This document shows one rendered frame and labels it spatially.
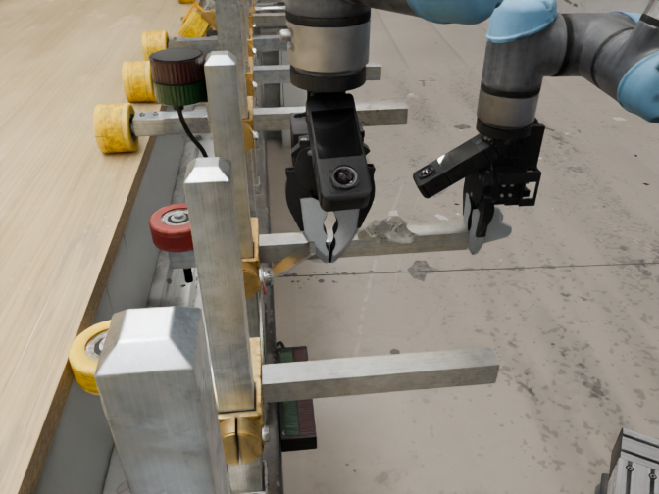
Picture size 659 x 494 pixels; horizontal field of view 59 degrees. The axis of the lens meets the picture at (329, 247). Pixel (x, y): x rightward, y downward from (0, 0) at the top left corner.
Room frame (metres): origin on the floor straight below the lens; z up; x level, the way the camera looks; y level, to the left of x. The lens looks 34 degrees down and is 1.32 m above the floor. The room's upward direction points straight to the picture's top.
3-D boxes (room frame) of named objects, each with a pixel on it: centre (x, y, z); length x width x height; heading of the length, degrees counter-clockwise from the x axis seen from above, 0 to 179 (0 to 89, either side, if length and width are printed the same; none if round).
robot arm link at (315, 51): (0.54, 0.00, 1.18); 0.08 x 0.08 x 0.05
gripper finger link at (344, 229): (0.55, -0.01, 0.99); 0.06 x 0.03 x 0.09; 6
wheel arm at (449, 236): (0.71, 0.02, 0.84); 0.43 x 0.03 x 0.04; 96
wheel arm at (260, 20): (1.71, 0.13, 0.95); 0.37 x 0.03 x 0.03; 96
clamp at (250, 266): (0.68, 0.13, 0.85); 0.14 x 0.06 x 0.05; 6
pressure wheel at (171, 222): (0.69, 0.21, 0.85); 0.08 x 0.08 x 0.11
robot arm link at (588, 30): (0.73, -0.34, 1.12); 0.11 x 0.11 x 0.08; 4
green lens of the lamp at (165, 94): (0.66, 0.17, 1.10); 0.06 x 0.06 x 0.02
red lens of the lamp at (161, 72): (0.66, 0.17, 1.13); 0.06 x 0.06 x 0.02
